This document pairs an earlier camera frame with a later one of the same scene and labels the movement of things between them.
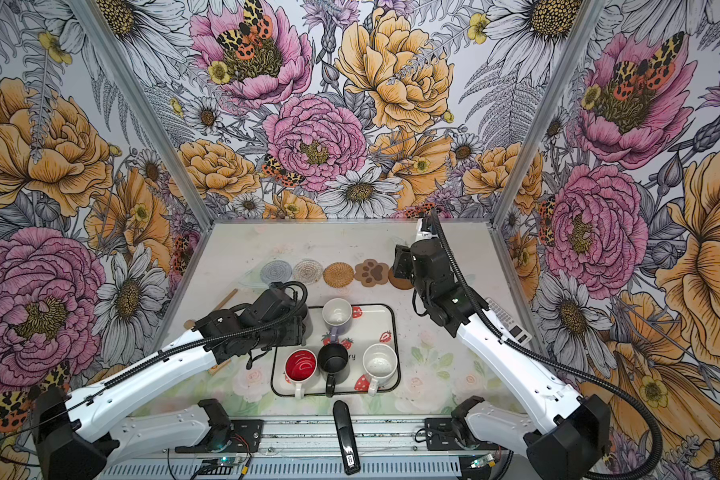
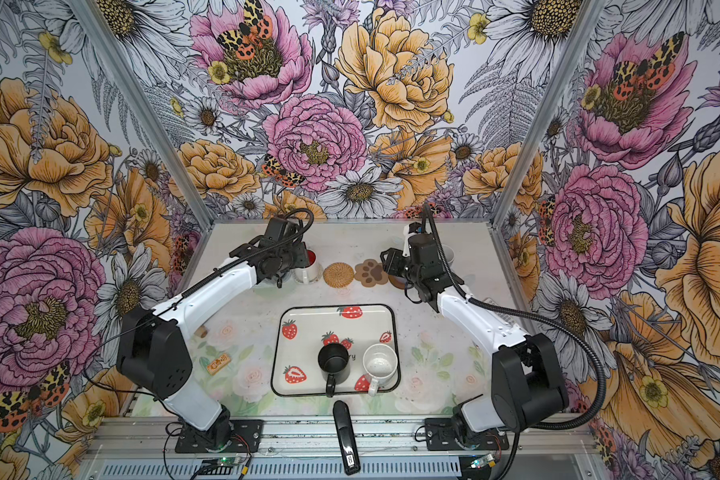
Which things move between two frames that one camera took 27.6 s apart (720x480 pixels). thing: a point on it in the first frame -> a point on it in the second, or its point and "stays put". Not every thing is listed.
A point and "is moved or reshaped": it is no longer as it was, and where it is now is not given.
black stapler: [345, 438] stays put
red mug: [300, 366] -> [313, 272]
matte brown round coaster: [401, 283] stays put
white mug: [379, 360] stays put
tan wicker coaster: [338, 274] stays put
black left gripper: [293, 332] -> [301, 257]
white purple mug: [337, 315] is moved or reshaped
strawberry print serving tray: [370, 325] stays put
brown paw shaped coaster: [370, 273] stays put
